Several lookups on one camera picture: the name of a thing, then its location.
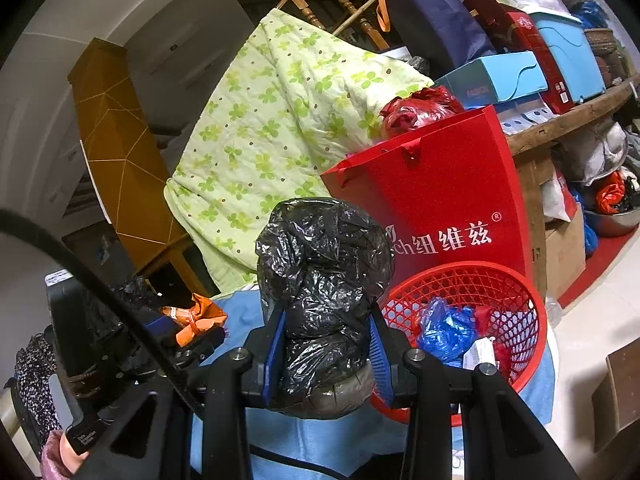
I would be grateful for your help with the blue plastic bag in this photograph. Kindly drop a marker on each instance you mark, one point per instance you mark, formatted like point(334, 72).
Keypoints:
point(445, 327)

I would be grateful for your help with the person's left hand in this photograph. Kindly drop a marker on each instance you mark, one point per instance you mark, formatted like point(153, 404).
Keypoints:
point(75, 447)

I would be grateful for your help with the orange wooden cabinet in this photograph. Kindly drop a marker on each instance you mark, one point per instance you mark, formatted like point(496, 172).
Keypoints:
point(125, 170)

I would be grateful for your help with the person's left forearm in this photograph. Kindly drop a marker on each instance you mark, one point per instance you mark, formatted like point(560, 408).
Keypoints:
point(55, 462)

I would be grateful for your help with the red plastic bag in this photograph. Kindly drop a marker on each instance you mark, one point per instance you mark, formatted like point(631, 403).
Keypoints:
point(420, 110)

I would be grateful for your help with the white packet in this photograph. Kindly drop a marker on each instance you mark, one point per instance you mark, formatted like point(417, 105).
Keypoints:
point(480, 352)

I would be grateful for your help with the dark red box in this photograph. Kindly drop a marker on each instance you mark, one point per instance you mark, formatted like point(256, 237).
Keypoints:
point(530, 50)

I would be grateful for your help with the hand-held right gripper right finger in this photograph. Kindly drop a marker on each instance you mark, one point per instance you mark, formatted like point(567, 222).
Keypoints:
point(382, 360)

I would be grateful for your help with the wooden chair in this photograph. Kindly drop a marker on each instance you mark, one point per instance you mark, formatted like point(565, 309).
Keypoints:
point(340, 0)

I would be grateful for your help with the blue plastic storage bin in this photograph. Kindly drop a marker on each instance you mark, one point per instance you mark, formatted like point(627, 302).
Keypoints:
point(570, 55)

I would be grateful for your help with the metal basin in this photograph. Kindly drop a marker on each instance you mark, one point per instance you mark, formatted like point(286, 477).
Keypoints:
point(612, 220)

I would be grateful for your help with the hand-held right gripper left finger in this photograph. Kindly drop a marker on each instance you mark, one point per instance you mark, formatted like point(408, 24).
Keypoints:
point(275, 360)

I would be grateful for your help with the green floral quilt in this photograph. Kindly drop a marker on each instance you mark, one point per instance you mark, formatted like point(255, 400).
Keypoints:
point(280, 125)

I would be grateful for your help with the woven basket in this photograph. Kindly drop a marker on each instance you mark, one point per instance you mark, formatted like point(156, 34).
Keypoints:
point(601, 40)

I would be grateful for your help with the white blue boxes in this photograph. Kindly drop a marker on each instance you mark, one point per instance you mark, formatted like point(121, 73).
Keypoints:
point(530, 112)

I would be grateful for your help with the white sack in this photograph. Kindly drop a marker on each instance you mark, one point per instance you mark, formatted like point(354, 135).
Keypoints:
point(557, 195)

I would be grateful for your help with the brown cardboard box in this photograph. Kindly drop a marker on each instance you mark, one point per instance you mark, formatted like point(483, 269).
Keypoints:
point(565, 255)

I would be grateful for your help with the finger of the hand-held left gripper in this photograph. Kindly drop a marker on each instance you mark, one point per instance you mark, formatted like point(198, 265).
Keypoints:
point(162, 325)
point(200, 347)

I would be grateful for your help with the orange plastic bag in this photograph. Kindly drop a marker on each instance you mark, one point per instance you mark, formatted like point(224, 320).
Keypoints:
point(611, 192)

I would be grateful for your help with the red paper bag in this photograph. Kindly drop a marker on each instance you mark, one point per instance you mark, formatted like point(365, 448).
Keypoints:
point(450, 200)

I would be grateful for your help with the light blue cardboard box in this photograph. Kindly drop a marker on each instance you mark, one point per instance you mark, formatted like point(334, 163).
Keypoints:
point(495, 77)

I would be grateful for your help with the wooden table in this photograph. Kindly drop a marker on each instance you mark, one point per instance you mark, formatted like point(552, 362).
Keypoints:
point(560, 125)

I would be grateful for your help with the black plastic bag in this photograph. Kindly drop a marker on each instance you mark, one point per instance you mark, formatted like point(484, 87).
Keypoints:
point(325, 300)

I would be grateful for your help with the orange wrapper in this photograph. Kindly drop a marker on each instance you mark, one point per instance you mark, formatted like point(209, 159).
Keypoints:
point(197, 317)

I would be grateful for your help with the red plastic mesh basket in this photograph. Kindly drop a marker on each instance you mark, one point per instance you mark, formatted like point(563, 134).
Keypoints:
point(480, 320)

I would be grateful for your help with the blue towel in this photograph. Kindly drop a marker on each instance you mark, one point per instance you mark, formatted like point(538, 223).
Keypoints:
point(320, 440)

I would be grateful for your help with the black white patterned cloth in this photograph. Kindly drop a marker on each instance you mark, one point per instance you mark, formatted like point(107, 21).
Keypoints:
point(35, 385)

